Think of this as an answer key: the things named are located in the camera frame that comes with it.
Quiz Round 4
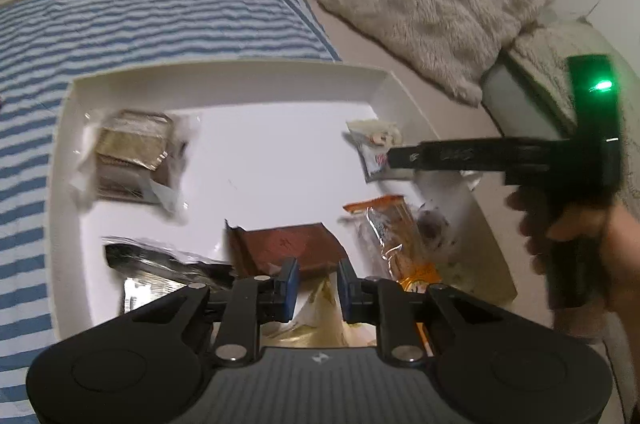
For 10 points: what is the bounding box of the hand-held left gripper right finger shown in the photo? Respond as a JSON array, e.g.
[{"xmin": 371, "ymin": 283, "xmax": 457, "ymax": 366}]
[{"xmin": 336, "ymin": 258, "xmax": 507, "ymax": 364}]

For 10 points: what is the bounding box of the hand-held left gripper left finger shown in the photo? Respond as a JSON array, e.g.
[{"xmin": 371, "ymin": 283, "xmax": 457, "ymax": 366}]
[{"xmin": 119, "ymin": 257, "xmax": 302, "ymax": 364}]

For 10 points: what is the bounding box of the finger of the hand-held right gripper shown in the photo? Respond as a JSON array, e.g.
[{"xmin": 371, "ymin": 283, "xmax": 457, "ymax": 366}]
[{"xmin": 386, "ymin": 135, "xmax": 507, "ymax": 173}]

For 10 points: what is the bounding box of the pale yellow snack packet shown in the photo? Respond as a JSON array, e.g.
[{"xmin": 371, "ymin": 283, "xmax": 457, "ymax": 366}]
[{"xmin": 259, "ymin": 273, "xmax": 379, "ymax": 351}]

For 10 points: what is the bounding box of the red and orange snack packet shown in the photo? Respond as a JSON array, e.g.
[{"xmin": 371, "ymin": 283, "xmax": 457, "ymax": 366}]
[{"xmin": 223, "ymin": 219, "xmax": 352, "ymax": 281}]

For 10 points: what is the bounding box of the clear biscuit packet orange label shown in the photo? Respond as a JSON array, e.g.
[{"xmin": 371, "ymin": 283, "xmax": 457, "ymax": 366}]
[{"xmin": 341, "ymin": 193, "xmax": 442, "ymax": 286}]

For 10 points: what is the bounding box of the large orange snack packet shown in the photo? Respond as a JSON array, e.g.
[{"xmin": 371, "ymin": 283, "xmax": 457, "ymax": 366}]
[{"xmin": 397, "ymin": 261, "xmax": 447, "ymax": 356}]

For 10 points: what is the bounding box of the white and pink snack packet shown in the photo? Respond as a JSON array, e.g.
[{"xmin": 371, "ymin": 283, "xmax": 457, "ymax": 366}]
[{"xmin": 341, "ymin": 118, "xmax": 419, "ymax": 183}]

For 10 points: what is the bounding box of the white cardboard box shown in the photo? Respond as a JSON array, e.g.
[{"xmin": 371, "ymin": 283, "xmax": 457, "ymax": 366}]
[{"xmin": 46, "ymin": 58, "xmax": 519, "ymax": 346}]

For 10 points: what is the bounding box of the clear cookie packet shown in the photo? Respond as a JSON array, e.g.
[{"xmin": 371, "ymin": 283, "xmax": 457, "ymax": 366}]
[{"xmin": 71, "ymin": 107, "xmax": 204, "ymax": 226}]

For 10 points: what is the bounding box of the person's right hand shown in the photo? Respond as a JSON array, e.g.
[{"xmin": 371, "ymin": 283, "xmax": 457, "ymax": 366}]
[{"xmin": 506, "ymin": 187, "xmax": 640, "ymax": 336}]

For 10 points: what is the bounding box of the fluffy cream blanket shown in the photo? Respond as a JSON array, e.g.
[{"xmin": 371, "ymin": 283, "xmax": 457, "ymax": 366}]
[{"xmin": 479, "ymin": 21, "xmax": 640, "ymax": 145}]

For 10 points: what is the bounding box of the dark snack packet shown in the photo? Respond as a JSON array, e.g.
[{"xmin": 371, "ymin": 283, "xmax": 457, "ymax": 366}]
[{"xmin": 101, "ymin": 235, "xmax": 237, "ymax": 321}]

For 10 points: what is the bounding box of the blue striped blanket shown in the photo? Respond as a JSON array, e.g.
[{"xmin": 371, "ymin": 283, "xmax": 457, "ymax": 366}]
[{"xmin": 0, "ymin": 0, "xmax": 344, "ymax": 373}]

